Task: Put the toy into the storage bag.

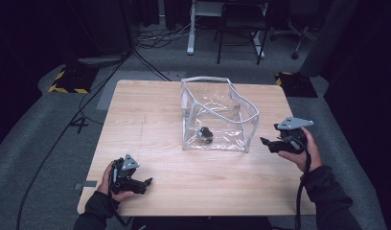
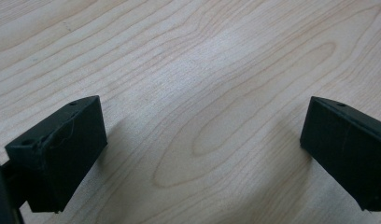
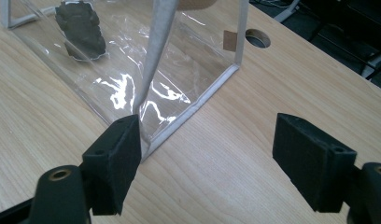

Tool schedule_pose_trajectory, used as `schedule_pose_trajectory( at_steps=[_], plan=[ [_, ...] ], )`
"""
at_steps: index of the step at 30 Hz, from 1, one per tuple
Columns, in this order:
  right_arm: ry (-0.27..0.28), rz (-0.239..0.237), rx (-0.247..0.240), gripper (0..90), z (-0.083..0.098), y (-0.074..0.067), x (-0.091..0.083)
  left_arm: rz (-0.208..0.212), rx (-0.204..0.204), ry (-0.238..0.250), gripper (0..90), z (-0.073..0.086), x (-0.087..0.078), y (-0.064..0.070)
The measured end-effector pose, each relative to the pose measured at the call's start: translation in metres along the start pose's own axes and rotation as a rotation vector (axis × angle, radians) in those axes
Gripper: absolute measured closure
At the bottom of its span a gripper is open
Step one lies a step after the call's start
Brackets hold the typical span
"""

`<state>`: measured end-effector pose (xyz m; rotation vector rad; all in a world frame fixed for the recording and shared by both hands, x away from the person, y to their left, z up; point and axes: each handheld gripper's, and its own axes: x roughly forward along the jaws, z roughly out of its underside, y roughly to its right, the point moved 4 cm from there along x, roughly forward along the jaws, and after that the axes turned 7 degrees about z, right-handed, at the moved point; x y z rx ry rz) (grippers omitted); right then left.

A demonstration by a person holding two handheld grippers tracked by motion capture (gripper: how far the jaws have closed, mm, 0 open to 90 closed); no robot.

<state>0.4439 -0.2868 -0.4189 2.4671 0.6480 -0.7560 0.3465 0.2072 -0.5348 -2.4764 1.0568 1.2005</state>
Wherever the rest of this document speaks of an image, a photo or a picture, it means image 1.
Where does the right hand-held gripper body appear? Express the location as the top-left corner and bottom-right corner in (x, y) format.
(268, 116), (314, 155)

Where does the grey floor mat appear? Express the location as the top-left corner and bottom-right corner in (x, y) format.
(96, 70), (187, 111)

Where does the wheeled office chair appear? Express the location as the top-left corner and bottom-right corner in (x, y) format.
(269, 0), (319, 60)

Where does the clear plastic bag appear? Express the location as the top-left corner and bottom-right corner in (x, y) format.
(179, 76), (261, 154)

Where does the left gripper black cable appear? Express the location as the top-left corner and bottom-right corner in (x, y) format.
(108, 169), (131, 228)

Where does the bundle of floor cables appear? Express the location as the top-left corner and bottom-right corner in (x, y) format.
(135, 18), (192, 49)

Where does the grey tape strip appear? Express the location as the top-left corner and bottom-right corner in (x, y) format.
(73, 180), (98, 192)

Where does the grey flat stand base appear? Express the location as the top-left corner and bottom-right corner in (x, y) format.
(77, 56), (126, 68)

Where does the grey curtain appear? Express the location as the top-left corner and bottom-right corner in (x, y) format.
(298, 0), (359, 78)

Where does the small white toy car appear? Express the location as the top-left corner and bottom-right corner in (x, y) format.
(196, 126), (215, 145)

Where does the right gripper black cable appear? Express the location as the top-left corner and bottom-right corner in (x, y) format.
(294, 140), (312, 230)

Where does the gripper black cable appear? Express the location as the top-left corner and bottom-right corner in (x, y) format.
(294, 140), (312, 230)
(108, 169), (131, 228)

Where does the person's right hand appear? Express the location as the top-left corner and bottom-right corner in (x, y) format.
(277, 126), (324, 173)

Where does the black yellow-striped floor plate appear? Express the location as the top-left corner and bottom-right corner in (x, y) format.
(48, 65), (99, 95)
(274, 71), (318, 99)

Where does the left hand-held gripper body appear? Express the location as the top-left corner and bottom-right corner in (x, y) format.
(109, 153), (148, 196)

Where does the person's dark clothing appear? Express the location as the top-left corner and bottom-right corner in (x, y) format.
(130, 216), (274, 230)

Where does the long black floor cable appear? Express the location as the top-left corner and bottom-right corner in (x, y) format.
(15, 47), (134, 230)

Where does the black metal chair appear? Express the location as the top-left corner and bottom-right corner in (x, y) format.
(215, 1), (269, 66)

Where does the white desk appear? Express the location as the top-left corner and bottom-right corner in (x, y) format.
(186, 0), (268, 60)

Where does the person's left hand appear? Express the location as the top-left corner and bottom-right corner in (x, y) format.
(98, 160), (137, 203)

